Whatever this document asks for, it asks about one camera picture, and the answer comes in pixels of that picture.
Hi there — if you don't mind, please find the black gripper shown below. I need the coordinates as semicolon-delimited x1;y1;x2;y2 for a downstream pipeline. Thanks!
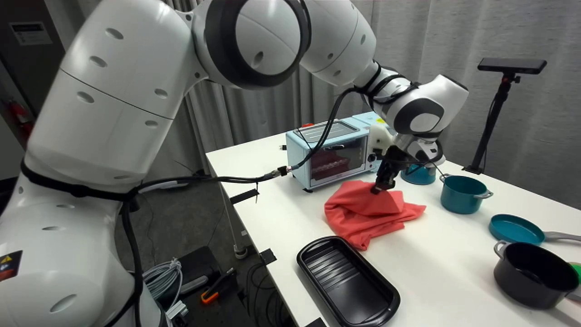
369;143;425;196

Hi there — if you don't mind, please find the red cloth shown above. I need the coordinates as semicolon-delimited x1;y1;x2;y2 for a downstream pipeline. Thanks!
324;178;429;252

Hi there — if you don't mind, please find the teal toy kettle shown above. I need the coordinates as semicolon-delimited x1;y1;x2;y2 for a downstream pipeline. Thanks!
400;158;440;187

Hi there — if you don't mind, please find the light blue toaster oven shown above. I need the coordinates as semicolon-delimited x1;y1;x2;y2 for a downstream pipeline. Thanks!
284;110;391;192

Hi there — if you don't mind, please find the teal toy pot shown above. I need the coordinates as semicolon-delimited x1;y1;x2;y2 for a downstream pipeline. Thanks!
438;172;494;216

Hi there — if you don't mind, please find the black ridged grill tray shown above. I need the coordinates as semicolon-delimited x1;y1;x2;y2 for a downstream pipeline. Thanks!
295;234;404;327

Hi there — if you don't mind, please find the long black tape strip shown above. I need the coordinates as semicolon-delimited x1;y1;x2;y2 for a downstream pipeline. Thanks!
227;187;262;205

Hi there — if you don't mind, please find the teal toy frying pan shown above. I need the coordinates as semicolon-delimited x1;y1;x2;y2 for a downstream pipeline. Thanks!
487;212;581;247

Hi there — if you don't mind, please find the grey curtain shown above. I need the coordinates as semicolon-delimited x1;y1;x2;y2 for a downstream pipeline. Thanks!
162;0;581;210

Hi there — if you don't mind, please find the black pot with red knob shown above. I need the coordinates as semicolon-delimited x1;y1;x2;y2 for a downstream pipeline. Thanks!
493;239;581;310

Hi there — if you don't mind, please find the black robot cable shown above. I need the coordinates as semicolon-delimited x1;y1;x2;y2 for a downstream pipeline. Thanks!
106;83;380;327

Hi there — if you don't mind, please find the black camera stand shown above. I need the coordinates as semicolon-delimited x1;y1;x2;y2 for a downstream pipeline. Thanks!
463;56;549;176

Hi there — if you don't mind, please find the orange handled tool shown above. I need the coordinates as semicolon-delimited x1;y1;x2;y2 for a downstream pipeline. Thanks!
198;265;238;305

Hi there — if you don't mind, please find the grey cable bundle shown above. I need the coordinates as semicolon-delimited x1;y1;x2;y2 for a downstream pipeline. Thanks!
142;258;189;323

